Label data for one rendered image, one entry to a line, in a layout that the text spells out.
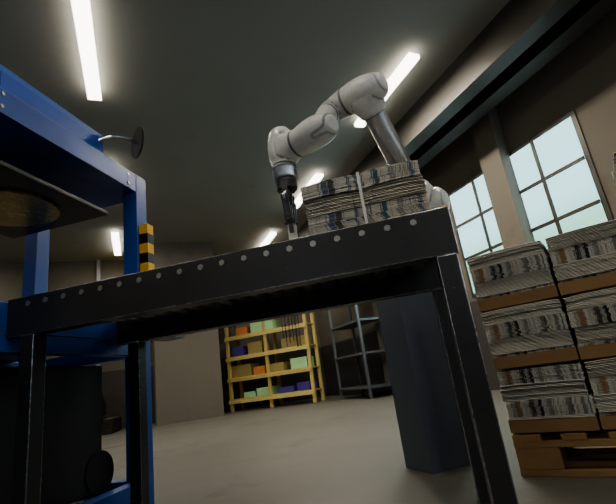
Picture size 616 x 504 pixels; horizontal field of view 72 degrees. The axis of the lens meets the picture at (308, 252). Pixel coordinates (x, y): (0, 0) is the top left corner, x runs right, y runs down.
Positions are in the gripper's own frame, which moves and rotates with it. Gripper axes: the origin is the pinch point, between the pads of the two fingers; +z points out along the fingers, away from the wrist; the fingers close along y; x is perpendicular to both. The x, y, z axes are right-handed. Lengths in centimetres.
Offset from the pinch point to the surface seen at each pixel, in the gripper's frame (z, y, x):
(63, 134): -59, -11, 87
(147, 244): -23, 37, 82
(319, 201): -3.6, -14.2, -13.4
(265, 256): 16.2, -32.3, 0.3
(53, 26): -247, 88, 196
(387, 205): 2.5, -14.0, -33.7
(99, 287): 15, -32, 52
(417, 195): 1.6, -14.4, -42.8
